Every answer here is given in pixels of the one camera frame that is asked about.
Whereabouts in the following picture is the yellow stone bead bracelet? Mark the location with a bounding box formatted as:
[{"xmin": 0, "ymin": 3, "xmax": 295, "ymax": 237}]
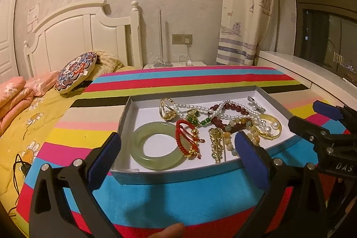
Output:
[{"xmin": 222, "ymin": 119, "xmax": 262, "ymax": 158}]

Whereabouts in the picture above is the dark red bead bracelet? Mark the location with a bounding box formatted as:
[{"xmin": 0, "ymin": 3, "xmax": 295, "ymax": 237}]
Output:
[{"xmin": 209, "ymin": 103, "xmax": 253, "ymax": 132}]

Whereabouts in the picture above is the gold chain bracelet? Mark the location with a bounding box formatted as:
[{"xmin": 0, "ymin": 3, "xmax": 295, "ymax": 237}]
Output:
[{"xmin": 208, "ymin": 127, "xmax": 227, "ymax": 164}]

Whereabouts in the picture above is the red cord bracelet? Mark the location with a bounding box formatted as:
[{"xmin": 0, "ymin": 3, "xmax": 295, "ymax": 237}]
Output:
[{"xmin": 175, "ymin": 119, "xmax": 206, "ymax": 159}]

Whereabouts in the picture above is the white pearl necklace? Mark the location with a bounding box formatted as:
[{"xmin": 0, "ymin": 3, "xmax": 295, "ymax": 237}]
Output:
[{"xmin": 172, "ymin": 99, "xmax": 281, "ymax": 134}]

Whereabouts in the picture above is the gold ring cluster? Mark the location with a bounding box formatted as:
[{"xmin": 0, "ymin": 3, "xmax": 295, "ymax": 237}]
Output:
[{"xmin": 159, "ymin": 98, "xmax": 177, "ymax": 121}]

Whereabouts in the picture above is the grey jewelry box tray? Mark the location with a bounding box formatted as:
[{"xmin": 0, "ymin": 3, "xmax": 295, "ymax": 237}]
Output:
[{"xmin": 111, "ymin": 86, "xmax": 298, "ymax": 185}]

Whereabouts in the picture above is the person's hand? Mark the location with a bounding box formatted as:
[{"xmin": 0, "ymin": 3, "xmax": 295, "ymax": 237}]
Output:
[{"xmin": 148, "ymin": 223, "xmax": 185, "ymax": 238}]

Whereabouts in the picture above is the white window sill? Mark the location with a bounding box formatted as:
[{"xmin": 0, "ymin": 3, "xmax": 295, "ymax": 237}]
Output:
[{"xmin": 255, "ymin": 51, "xmax": 356, "ymax": 109}]

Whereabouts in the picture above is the gold bangle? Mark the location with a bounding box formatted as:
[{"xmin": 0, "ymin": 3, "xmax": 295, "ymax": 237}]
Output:
[{"xmin": 253, "ymin": 114, "xmax": 282, "ymax": 140}]

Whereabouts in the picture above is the yellow floral bedsheet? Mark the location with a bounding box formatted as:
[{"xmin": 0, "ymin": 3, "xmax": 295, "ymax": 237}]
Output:
[{"xmin": 1, "ymin": 70, "xmax": 142, "ymax": 235}]

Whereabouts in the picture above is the rainbow striped mat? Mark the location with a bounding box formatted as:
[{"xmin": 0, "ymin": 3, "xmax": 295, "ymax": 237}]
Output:
[{"xmin": 16, "ymin": 65, "xmax": 351, "ymax": 238}]

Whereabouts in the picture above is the dark framed window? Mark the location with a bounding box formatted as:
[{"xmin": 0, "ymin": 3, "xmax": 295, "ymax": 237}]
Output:
[{"xmin": 293, "ymin": 0, "xmax": 356, "ymax": 85}]

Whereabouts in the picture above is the pink folded quilt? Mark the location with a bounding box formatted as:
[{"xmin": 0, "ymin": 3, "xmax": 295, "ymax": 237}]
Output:
[{"xmin": 1, "ymin": 71, "xmax": 59, "ymax": 135}]

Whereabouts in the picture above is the nautical print curtain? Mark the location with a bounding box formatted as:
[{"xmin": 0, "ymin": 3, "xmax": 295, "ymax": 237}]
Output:
[{"xmin": 216, "ymin": 0, "xmax": 274, "ymax": 65}]

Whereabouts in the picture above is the round patterned cushion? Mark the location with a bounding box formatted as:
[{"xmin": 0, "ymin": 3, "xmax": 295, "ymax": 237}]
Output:
[{"xmin": 54, "ymin": 51, "xmax": 98, "ymax": 94}]

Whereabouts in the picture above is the white wardrobe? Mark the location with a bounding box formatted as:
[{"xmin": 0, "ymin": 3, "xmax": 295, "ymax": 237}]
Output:
[{"xmin": 0, "ymin": 0, "xmax": 19, "ymax": 83}]

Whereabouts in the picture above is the beige pillow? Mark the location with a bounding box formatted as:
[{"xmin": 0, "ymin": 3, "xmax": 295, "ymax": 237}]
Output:
[{"xmin": 88, "ymin": 51, "xmax": 124, "ymax": 80}]

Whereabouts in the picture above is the white bedside table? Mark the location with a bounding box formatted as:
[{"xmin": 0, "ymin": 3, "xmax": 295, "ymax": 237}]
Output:
[{"xmin": 144, "ymin": 61, "xmax": 206, "ymax": 69}]

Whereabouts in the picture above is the white wooden headboard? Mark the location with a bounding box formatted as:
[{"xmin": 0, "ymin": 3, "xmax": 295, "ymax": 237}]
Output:
[{"xmin": 24, "ymin": 0, "xmax": 143, "ymax": 78}]

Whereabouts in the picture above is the black cable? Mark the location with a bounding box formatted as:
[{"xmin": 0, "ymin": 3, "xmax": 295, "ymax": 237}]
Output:
[{"xmin": 8, "ymin": 153, "xmax": 32, "ymax": 217}]

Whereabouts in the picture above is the wall power socket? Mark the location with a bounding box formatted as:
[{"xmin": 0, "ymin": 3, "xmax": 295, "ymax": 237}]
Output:
[{"xmin": 172, "ymin": 34, "xmax": 192, "ymax": 45}]

